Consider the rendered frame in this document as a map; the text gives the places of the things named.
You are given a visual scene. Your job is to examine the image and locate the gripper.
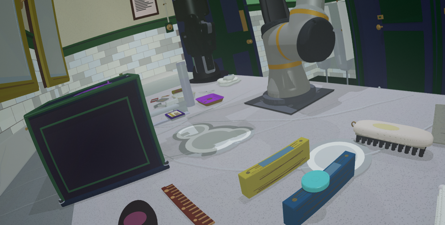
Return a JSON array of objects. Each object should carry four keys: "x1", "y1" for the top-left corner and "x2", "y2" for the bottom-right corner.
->
[{"x1": 173, "y1": 0, "x2": 223, "y2": 83}]

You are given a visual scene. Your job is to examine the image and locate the navy purple tin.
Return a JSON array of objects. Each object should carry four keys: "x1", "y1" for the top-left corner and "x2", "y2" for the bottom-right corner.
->
[{"x1": 164, "y1": 109, "x2": 186, "y2": 120}]

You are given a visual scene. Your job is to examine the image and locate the navy green-trimmed vending machine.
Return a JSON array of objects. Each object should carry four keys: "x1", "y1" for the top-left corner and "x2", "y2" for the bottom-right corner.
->
[{"x1": 24, "y1": 73, "x2": 170, "y2": 208}]

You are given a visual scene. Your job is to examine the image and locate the teal round token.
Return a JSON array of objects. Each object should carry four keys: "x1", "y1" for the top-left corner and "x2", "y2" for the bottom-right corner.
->
[{"x1": 301, "y1": 170, "x2": 330, "y2": 193}]

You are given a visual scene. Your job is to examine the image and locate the grey translucent tube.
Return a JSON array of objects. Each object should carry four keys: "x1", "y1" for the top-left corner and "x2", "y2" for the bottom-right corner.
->
[{"x1": 176, "y1": 61, "x2": 196, "y2": 107}]

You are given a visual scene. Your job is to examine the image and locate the white soap dish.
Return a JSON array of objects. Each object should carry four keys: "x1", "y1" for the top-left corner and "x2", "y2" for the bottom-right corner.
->
[{"x1": 217, "y1": 74, "x2": 241, "y2": 87}]

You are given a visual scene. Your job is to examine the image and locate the purple tray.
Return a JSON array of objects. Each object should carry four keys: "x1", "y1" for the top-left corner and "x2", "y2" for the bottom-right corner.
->
[{"x1": 195, "y1": 93, "x2": 225, "y2": 107}]

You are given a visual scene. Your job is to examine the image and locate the white flat box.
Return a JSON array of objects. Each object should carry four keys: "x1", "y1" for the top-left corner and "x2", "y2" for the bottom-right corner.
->
[{"x1": 163, "y1": 95, "x2": 188, "y2": 110}]

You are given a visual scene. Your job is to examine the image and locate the navy green door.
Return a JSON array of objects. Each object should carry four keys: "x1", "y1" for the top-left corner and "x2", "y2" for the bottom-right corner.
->
[
  {"x1": 204, "y1": 0, "x2": 263, "y2": 78},
  {"x1": 340, "y1": 0, "x2": 445, "y2": 95}
]

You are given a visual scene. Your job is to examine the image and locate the grey lobed mat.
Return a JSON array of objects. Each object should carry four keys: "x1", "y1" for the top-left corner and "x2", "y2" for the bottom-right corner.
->
[{"x1": 172, "y1": 123, "x2": 255, "y2": 156}]

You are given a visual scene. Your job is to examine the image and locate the yellow rectangular block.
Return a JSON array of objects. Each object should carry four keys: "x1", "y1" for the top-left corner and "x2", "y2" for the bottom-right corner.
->
[{"x1": 238, "y1": 137, "x2": 310, "y2": 199}]

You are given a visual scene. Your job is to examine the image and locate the brown comb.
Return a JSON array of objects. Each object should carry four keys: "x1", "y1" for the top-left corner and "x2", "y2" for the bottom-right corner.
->
[{"x1": 161, "y1": 183, "x2": 216, "y2": 225}]

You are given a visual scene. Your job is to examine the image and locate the white round plate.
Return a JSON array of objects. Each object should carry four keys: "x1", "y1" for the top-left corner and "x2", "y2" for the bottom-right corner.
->
[{"x1": 307, "y1": 142, "x2": 366, "y2": 176}]

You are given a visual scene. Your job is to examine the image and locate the yellow-framed mirror cabinet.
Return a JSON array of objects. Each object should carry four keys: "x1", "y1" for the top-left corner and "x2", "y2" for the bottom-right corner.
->
[
  {"x1": 0, "y1": 0, "x2": 40, "y2": 103},
  {"x1": 22, "y1": 0, "x2": 70, "y2": 88}
]

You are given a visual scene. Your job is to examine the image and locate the black oval pink-centred object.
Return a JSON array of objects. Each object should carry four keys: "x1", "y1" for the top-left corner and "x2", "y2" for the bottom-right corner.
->
[{"x1": 118, "y1": 200, "x2": 159, "y2": 225}]

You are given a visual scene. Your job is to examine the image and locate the blue rectangular block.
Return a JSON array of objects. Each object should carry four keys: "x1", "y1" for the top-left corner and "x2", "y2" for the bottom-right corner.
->
[{"x1": 282, "y1": 151, "x2": 356, "y2": 225}]

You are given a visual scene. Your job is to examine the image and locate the white black-bristled brush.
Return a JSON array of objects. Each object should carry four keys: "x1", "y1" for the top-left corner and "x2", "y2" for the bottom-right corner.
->
[{"x1": 351, "y1": 120, "x2": 435, "y2": 158}]

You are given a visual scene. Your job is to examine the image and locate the grey box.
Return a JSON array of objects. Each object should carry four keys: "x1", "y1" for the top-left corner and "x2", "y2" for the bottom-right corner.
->
[{"x1": 431, "y1": 104, "x2": 445, "y2": 145}]

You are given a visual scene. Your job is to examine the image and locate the white folded towel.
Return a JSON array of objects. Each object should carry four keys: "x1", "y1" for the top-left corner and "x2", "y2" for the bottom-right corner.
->
[{"x1": 434, "y1": 184, "x2": 445, "y2": 225}]

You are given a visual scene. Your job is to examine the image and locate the framed wall notice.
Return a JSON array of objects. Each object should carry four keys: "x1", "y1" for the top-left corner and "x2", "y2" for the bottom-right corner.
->
[{"x1": 128, "y1": 0, "x2": 160, "y2": 21}]

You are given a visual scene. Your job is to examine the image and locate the dark square base plate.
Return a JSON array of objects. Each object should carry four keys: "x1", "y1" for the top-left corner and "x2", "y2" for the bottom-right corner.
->
[{"x1": 244, "y1": 85, "x2": 335, "y2": 115}]

